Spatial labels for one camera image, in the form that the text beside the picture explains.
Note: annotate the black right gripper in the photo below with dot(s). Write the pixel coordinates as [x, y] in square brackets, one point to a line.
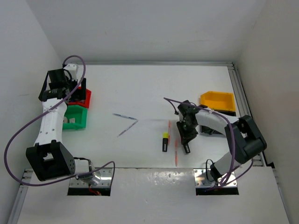
[186, 136]

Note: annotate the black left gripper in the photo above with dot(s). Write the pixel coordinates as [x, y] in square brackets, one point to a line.
[79, 94]

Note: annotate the pink highlighter marker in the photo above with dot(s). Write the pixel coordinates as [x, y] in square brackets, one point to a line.
[186, 148]

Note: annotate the orange pen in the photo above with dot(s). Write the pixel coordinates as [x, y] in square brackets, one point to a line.
[176, 152]
[169, 131]

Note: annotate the yellow highlighter marker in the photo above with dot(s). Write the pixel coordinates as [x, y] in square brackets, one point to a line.
[165, 142]

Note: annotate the blue white pen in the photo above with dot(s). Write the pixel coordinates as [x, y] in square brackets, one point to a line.
[124, 116]

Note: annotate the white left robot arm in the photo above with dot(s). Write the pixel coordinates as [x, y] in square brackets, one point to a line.
[65, 103]

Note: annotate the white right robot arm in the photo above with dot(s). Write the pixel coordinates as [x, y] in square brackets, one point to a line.
[244, 138]

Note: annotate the red plastic bin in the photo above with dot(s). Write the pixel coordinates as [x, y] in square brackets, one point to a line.
[81, 99]

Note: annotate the green plastic bin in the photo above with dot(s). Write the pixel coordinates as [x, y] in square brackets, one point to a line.
[77, 112]

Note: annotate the black plastic bin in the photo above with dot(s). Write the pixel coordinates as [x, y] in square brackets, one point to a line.
[210, 130]

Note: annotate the grey purple pen lower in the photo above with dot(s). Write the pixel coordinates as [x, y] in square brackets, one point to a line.
[130, 126]

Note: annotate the yellow plastic bin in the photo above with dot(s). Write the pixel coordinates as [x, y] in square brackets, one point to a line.
[215, 100]

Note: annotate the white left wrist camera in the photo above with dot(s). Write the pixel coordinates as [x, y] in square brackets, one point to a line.
[73, 69]

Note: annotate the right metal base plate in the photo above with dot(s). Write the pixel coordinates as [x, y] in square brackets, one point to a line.
[203, 179]

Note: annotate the metal base plate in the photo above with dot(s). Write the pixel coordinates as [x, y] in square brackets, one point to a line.
[101, 179]
[203, 179]

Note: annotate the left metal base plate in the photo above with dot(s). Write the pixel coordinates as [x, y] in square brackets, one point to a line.
[101, 179]

